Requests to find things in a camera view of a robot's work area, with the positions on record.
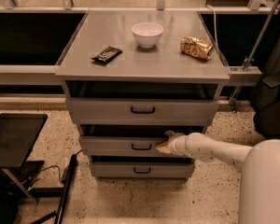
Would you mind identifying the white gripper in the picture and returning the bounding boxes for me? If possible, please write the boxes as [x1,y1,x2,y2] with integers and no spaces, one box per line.
[156,130,192,157]

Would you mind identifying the grey drawer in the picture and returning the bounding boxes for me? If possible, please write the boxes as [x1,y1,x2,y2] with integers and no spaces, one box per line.
[65,81,217,126]
[90,156,195,179]
[78,124,205,157]

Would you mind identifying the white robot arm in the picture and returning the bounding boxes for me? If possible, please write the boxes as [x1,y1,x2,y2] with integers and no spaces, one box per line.
[156,131,280,224]

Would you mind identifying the grey bottom drawer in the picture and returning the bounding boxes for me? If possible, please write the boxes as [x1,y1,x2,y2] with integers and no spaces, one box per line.
[90,156,195,179]

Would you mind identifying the grey drawer cabinet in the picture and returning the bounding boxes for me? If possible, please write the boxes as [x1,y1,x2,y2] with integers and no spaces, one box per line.
[54,8,231,181]

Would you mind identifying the grey top drawer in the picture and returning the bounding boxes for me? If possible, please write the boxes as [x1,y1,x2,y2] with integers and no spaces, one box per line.
[65,81,217,126]

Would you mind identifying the crushed gold can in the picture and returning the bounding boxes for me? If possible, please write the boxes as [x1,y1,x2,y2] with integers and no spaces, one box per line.
[180,35,213,61]

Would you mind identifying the black pole on floor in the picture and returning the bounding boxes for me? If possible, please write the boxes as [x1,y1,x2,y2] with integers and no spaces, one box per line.
[31,152,79,224]

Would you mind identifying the black snack bar wrapper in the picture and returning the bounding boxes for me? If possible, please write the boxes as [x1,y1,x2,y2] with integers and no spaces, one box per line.
[92,47,122,63]

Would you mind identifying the white bowl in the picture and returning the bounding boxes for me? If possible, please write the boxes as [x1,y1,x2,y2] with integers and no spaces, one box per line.
[132,22,163,48]

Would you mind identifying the black office chair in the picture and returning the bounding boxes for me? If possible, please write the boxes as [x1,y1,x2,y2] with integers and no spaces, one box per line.
[253,36,280,139]

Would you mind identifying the black side table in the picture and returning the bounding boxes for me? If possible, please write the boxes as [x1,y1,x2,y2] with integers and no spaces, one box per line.
[0,113,48,203]

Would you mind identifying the white cable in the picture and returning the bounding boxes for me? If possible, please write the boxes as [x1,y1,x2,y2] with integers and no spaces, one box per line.
[205,4,222,58]

